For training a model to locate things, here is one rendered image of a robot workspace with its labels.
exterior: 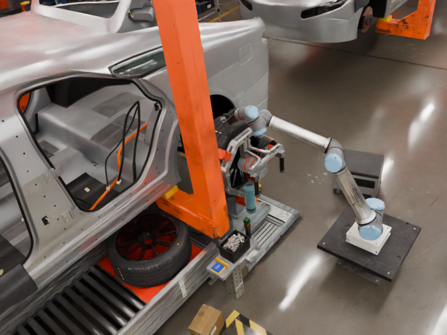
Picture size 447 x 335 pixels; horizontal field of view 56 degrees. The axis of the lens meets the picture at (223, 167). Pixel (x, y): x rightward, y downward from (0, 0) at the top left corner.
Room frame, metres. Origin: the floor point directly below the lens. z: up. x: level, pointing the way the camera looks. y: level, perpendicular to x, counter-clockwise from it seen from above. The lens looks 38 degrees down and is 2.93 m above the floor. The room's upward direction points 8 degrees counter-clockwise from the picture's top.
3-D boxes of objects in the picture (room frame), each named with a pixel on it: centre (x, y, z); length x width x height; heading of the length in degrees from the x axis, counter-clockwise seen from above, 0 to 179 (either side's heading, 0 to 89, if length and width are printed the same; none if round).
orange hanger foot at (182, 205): (2.56, 0.37, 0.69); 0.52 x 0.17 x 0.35; 45
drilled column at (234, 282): (2.09, 0.05, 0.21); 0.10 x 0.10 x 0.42; 45
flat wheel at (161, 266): (2.38, 0.69, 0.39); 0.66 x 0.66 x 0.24
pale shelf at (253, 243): (2.11, 0.03, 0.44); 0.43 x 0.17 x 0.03; 135
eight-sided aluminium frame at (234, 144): (2.68, -0.18, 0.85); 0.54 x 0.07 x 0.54; 135
